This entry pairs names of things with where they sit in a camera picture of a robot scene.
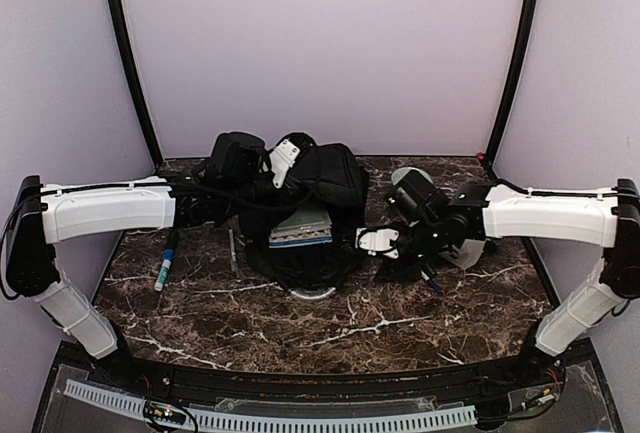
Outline white pouch bag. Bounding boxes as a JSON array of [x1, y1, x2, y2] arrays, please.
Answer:
[[441, 239, 486, 270]]

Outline dog picture book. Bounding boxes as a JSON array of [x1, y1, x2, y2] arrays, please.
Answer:
[[269, 235, 333, 249]]

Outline grey notebook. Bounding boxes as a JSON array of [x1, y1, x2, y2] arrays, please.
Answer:
[[271, 203, 331, 238]]

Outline black student bag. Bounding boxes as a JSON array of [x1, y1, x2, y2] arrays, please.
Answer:
[[238, 143, 368, 296]]

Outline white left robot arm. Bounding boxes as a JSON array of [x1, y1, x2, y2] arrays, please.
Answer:
[[1, 132, 321, 389]]

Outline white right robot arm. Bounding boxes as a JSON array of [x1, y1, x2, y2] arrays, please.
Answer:
[[355, 168, 639, 387]]

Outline clear silver pen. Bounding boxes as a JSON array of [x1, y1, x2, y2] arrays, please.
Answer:
[[228, 228, 239, 272]]

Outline pale green ceramic bowl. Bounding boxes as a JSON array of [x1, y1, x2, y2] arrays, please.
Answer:
[[391, 167, 432, 185]]

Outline green white marker pen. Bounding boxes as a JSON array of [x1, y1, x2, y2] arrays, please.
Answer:
[[154, 229, 179, 292]]

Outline small circuit board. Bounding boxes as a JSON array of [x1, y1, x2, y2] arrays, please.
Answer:
[[142, 401, 187, 426]]

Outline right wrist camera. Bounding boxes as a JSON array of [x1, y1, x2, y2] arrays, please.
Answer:
[[355, 227, 400, 259]]

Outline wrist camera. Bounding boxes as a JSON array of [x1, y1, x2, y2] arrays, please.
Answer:
[[355, 227, 400, 259], [269, 138, 301, 189]]

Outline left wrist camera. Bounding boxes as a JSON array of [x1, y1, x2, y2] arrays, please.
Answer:
[[269, 138, 301, 189]]

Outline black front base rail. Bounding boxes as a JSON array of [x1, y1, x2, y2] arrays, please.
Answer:
[[54, 340, 596, 409]]

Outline white slotted cable duct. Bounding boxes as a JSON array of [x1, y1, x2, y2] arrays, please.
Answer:
[[63, 380, 478, 432]]

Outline left black corner post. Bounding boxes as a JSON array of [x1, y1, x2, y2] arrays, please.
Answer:
[[107, 0, 164, 167]]

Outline black corner post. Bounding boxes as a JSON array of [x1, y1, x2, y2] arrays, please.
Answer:
[[107, 0, 164, 167], [484, 0, 538, 167]]

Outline right black corner post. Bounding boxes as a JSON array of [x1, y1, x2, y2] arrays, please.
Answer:
[[484, 0, 538, 167]]

